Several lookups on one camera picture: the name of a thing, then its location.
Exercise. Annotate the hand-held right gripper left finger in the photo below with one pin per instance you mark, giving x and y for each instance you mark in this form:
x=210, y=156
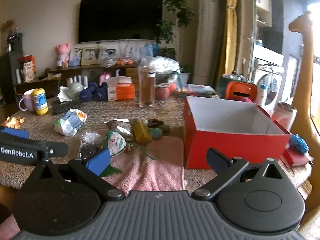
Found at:
x=98, y=161

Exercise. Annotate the red cardboard box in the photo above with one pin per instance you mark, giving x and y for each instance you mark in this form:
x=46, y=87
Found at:
x=235, y=140

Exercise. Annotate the yellow block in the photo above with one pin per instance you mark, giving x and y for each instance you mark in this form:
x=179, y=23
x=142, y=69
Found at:
x=142, y=133

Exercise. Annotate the purple mug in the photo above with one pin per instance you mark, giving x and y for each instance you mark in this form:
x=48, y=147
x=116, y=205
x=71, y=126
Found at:
x=26, y=101

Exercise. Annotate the white blue packaging bag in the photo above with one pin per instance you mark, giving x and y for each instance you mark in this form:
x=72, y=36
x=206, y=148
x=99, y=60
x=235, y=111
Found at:
x=71, y=122

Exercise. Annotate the bag of oranges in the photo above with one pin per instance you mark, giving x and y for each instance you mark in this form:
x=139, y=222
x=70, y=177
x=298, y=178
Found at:
x=125, y=61

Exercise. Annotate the black flat tray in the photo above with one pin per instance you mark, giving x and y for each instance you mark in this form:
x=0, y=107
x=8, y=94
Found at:
x=66, y=105

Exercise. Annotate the pink towel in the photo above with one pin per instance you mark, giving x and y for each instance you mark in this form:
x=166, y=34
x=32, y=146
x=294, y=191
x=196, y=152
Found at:
x=150, y=170

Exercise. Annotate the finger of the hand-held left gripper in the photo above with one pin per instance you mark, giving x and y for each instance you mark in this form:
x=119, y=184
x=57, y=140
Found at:
x=53, y=148
x=15, y=133

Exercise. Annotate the photo frame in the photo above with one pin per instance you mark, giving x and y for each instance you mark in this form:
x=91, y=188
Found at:
x=110, y=53
x=75, y=56
x=91, y=55

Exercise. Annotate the stack of colourful bead boxes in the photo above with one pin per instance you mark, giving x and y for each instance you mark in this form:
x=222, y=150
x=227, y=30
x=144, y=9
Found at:
x=197, y=90

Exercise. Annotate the row of white cylinders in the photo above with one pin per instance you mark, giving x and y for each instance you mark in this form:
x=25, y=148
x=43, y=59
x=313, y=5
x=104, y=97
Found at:
x=77, y=80

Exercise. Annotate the teal stone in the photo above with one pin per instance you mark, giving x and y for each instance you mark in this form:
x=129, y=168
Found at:
x=157, y=133

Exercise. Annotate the black cabinet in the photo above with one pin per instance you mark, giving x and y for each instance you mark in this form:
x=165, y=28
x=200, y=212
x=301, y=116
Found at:
x=11, y=65

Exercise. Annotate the yellow curtain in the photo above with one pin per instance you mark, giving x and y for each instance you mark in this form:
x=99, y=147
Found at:
x=231, y=25

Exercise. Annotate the white tower air conditioner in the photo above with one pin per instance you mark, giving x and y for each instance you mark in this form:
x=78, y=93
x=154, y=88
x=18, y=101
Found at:
x=208, y=30

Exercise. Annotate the clear plastic bag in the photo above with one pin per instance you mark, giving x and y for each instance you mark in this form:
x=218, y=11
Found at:
x=165, y=65

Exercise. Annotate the yellow giraffe figure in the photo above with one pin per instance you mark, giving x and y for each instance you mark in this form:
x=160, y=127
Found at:
x=306, y=67

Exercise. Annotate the green plastic item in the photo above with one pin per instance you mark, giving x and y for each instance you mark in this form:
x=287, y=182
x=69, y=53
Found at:
x=113, y=170

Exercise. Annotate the blue crumpled bag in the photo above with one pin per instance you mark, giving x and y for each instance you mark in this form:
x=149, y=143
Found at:
x=298, y=142

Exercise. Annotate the white shelf cabinet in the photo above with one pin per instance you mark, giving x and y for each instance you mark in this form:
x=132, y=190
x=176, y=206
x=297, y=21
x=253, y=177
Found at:
x=262, y=2

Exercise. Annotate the yellow bottle blue label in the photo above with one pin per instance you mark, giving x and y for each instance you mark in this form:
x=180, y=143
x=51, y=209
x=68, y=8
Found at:
x=40, y=101

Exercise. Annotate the wooden television cabinet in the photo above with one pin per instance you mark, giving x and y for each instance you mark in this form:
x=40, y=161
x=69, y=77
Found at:
x=75, y=73

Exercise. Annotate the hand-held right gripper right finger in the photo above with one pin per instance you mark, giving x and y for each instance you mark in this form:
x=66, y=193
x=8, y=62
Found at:
x=217, y=160

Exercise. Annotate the white crumpled paper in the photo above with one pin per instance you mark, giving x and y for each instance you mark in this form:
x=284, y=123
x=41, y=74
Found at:
x=63, y=93

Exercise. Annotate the pink pig plush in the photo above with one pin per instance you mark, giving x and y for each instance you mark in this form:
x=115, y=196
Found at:
x=62, y=53

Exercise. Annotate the orange peel pile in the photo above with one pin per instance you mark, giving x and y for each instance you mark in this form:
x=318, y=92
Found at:
x=13, y=122

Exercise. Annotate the dark stone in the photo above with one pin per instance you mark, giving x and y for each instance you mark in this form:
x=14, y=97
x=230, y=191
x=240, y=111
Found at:
x=166, y=128
x=155, y=123

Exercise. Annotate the black television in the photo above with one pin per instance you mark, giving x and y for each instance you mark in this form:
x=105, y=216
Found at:
x=120, y=18

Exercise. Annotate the orange green storage bin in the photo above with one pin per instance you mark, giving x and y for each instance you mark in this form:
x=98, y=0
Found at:
x=237, y=87

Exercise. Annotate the orange tissue pack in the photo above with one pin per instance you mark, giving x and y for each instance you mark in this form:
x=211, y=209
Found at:
x=121, y=90

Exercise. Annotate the silver foil packet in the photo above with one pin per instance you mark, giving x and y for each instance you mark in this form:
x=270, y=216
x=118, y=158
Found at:
x=120, y=128

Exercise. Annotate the tall glass bottle brown tea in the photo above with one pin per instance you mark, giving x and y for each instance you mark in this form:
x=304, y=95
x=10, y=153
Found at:
x=147, y=85

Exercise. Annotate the red white snack box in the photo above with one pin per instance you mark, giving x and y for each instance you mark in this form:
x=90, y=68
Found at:
x=28, y=68

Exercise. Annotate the pink crochet apple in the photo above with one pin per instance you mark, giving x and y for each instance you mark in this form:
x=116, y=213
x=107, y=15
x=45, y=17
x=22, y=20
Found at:
x=246, y=100

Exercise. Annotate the white bottle blue cap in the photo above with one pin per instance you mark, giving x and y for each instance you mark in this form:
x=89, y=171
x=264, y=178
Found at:
x=262, y=94

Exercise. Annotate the red notebook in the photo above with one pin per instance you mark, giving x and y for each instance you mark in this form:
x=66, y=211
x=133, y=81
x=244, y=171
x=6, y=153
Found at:
x=297, y=158

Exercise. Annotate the green potted plant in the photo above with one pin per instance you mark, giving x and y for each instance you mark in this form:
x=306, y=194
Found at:
x=176, y=12

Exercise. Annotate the bag of white beads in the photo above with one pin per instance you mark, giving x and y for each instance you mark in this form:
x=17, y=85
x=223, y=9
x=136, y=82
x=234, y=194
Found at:
x=89, y=140

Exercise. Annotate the navy dumbbell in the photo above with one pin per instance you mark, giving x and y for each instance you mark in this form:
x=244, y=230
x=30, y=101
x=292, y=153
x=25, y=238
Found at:
x=102, y=93
x=88, y=92

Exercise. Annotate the white washing machine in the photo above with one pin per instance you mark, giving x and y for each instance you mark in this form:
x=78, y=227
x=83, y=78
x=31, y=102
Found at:
x=268, y=85

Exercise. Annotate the grey dome-shaped object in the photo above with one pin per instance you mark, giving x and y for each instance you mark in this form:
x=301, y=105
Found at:
x=75, y=88

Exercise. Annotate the pink steel tumbler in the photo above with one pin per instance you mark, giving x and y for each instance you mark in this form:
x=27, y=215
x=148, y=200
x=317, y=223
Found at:
x=285, y=116

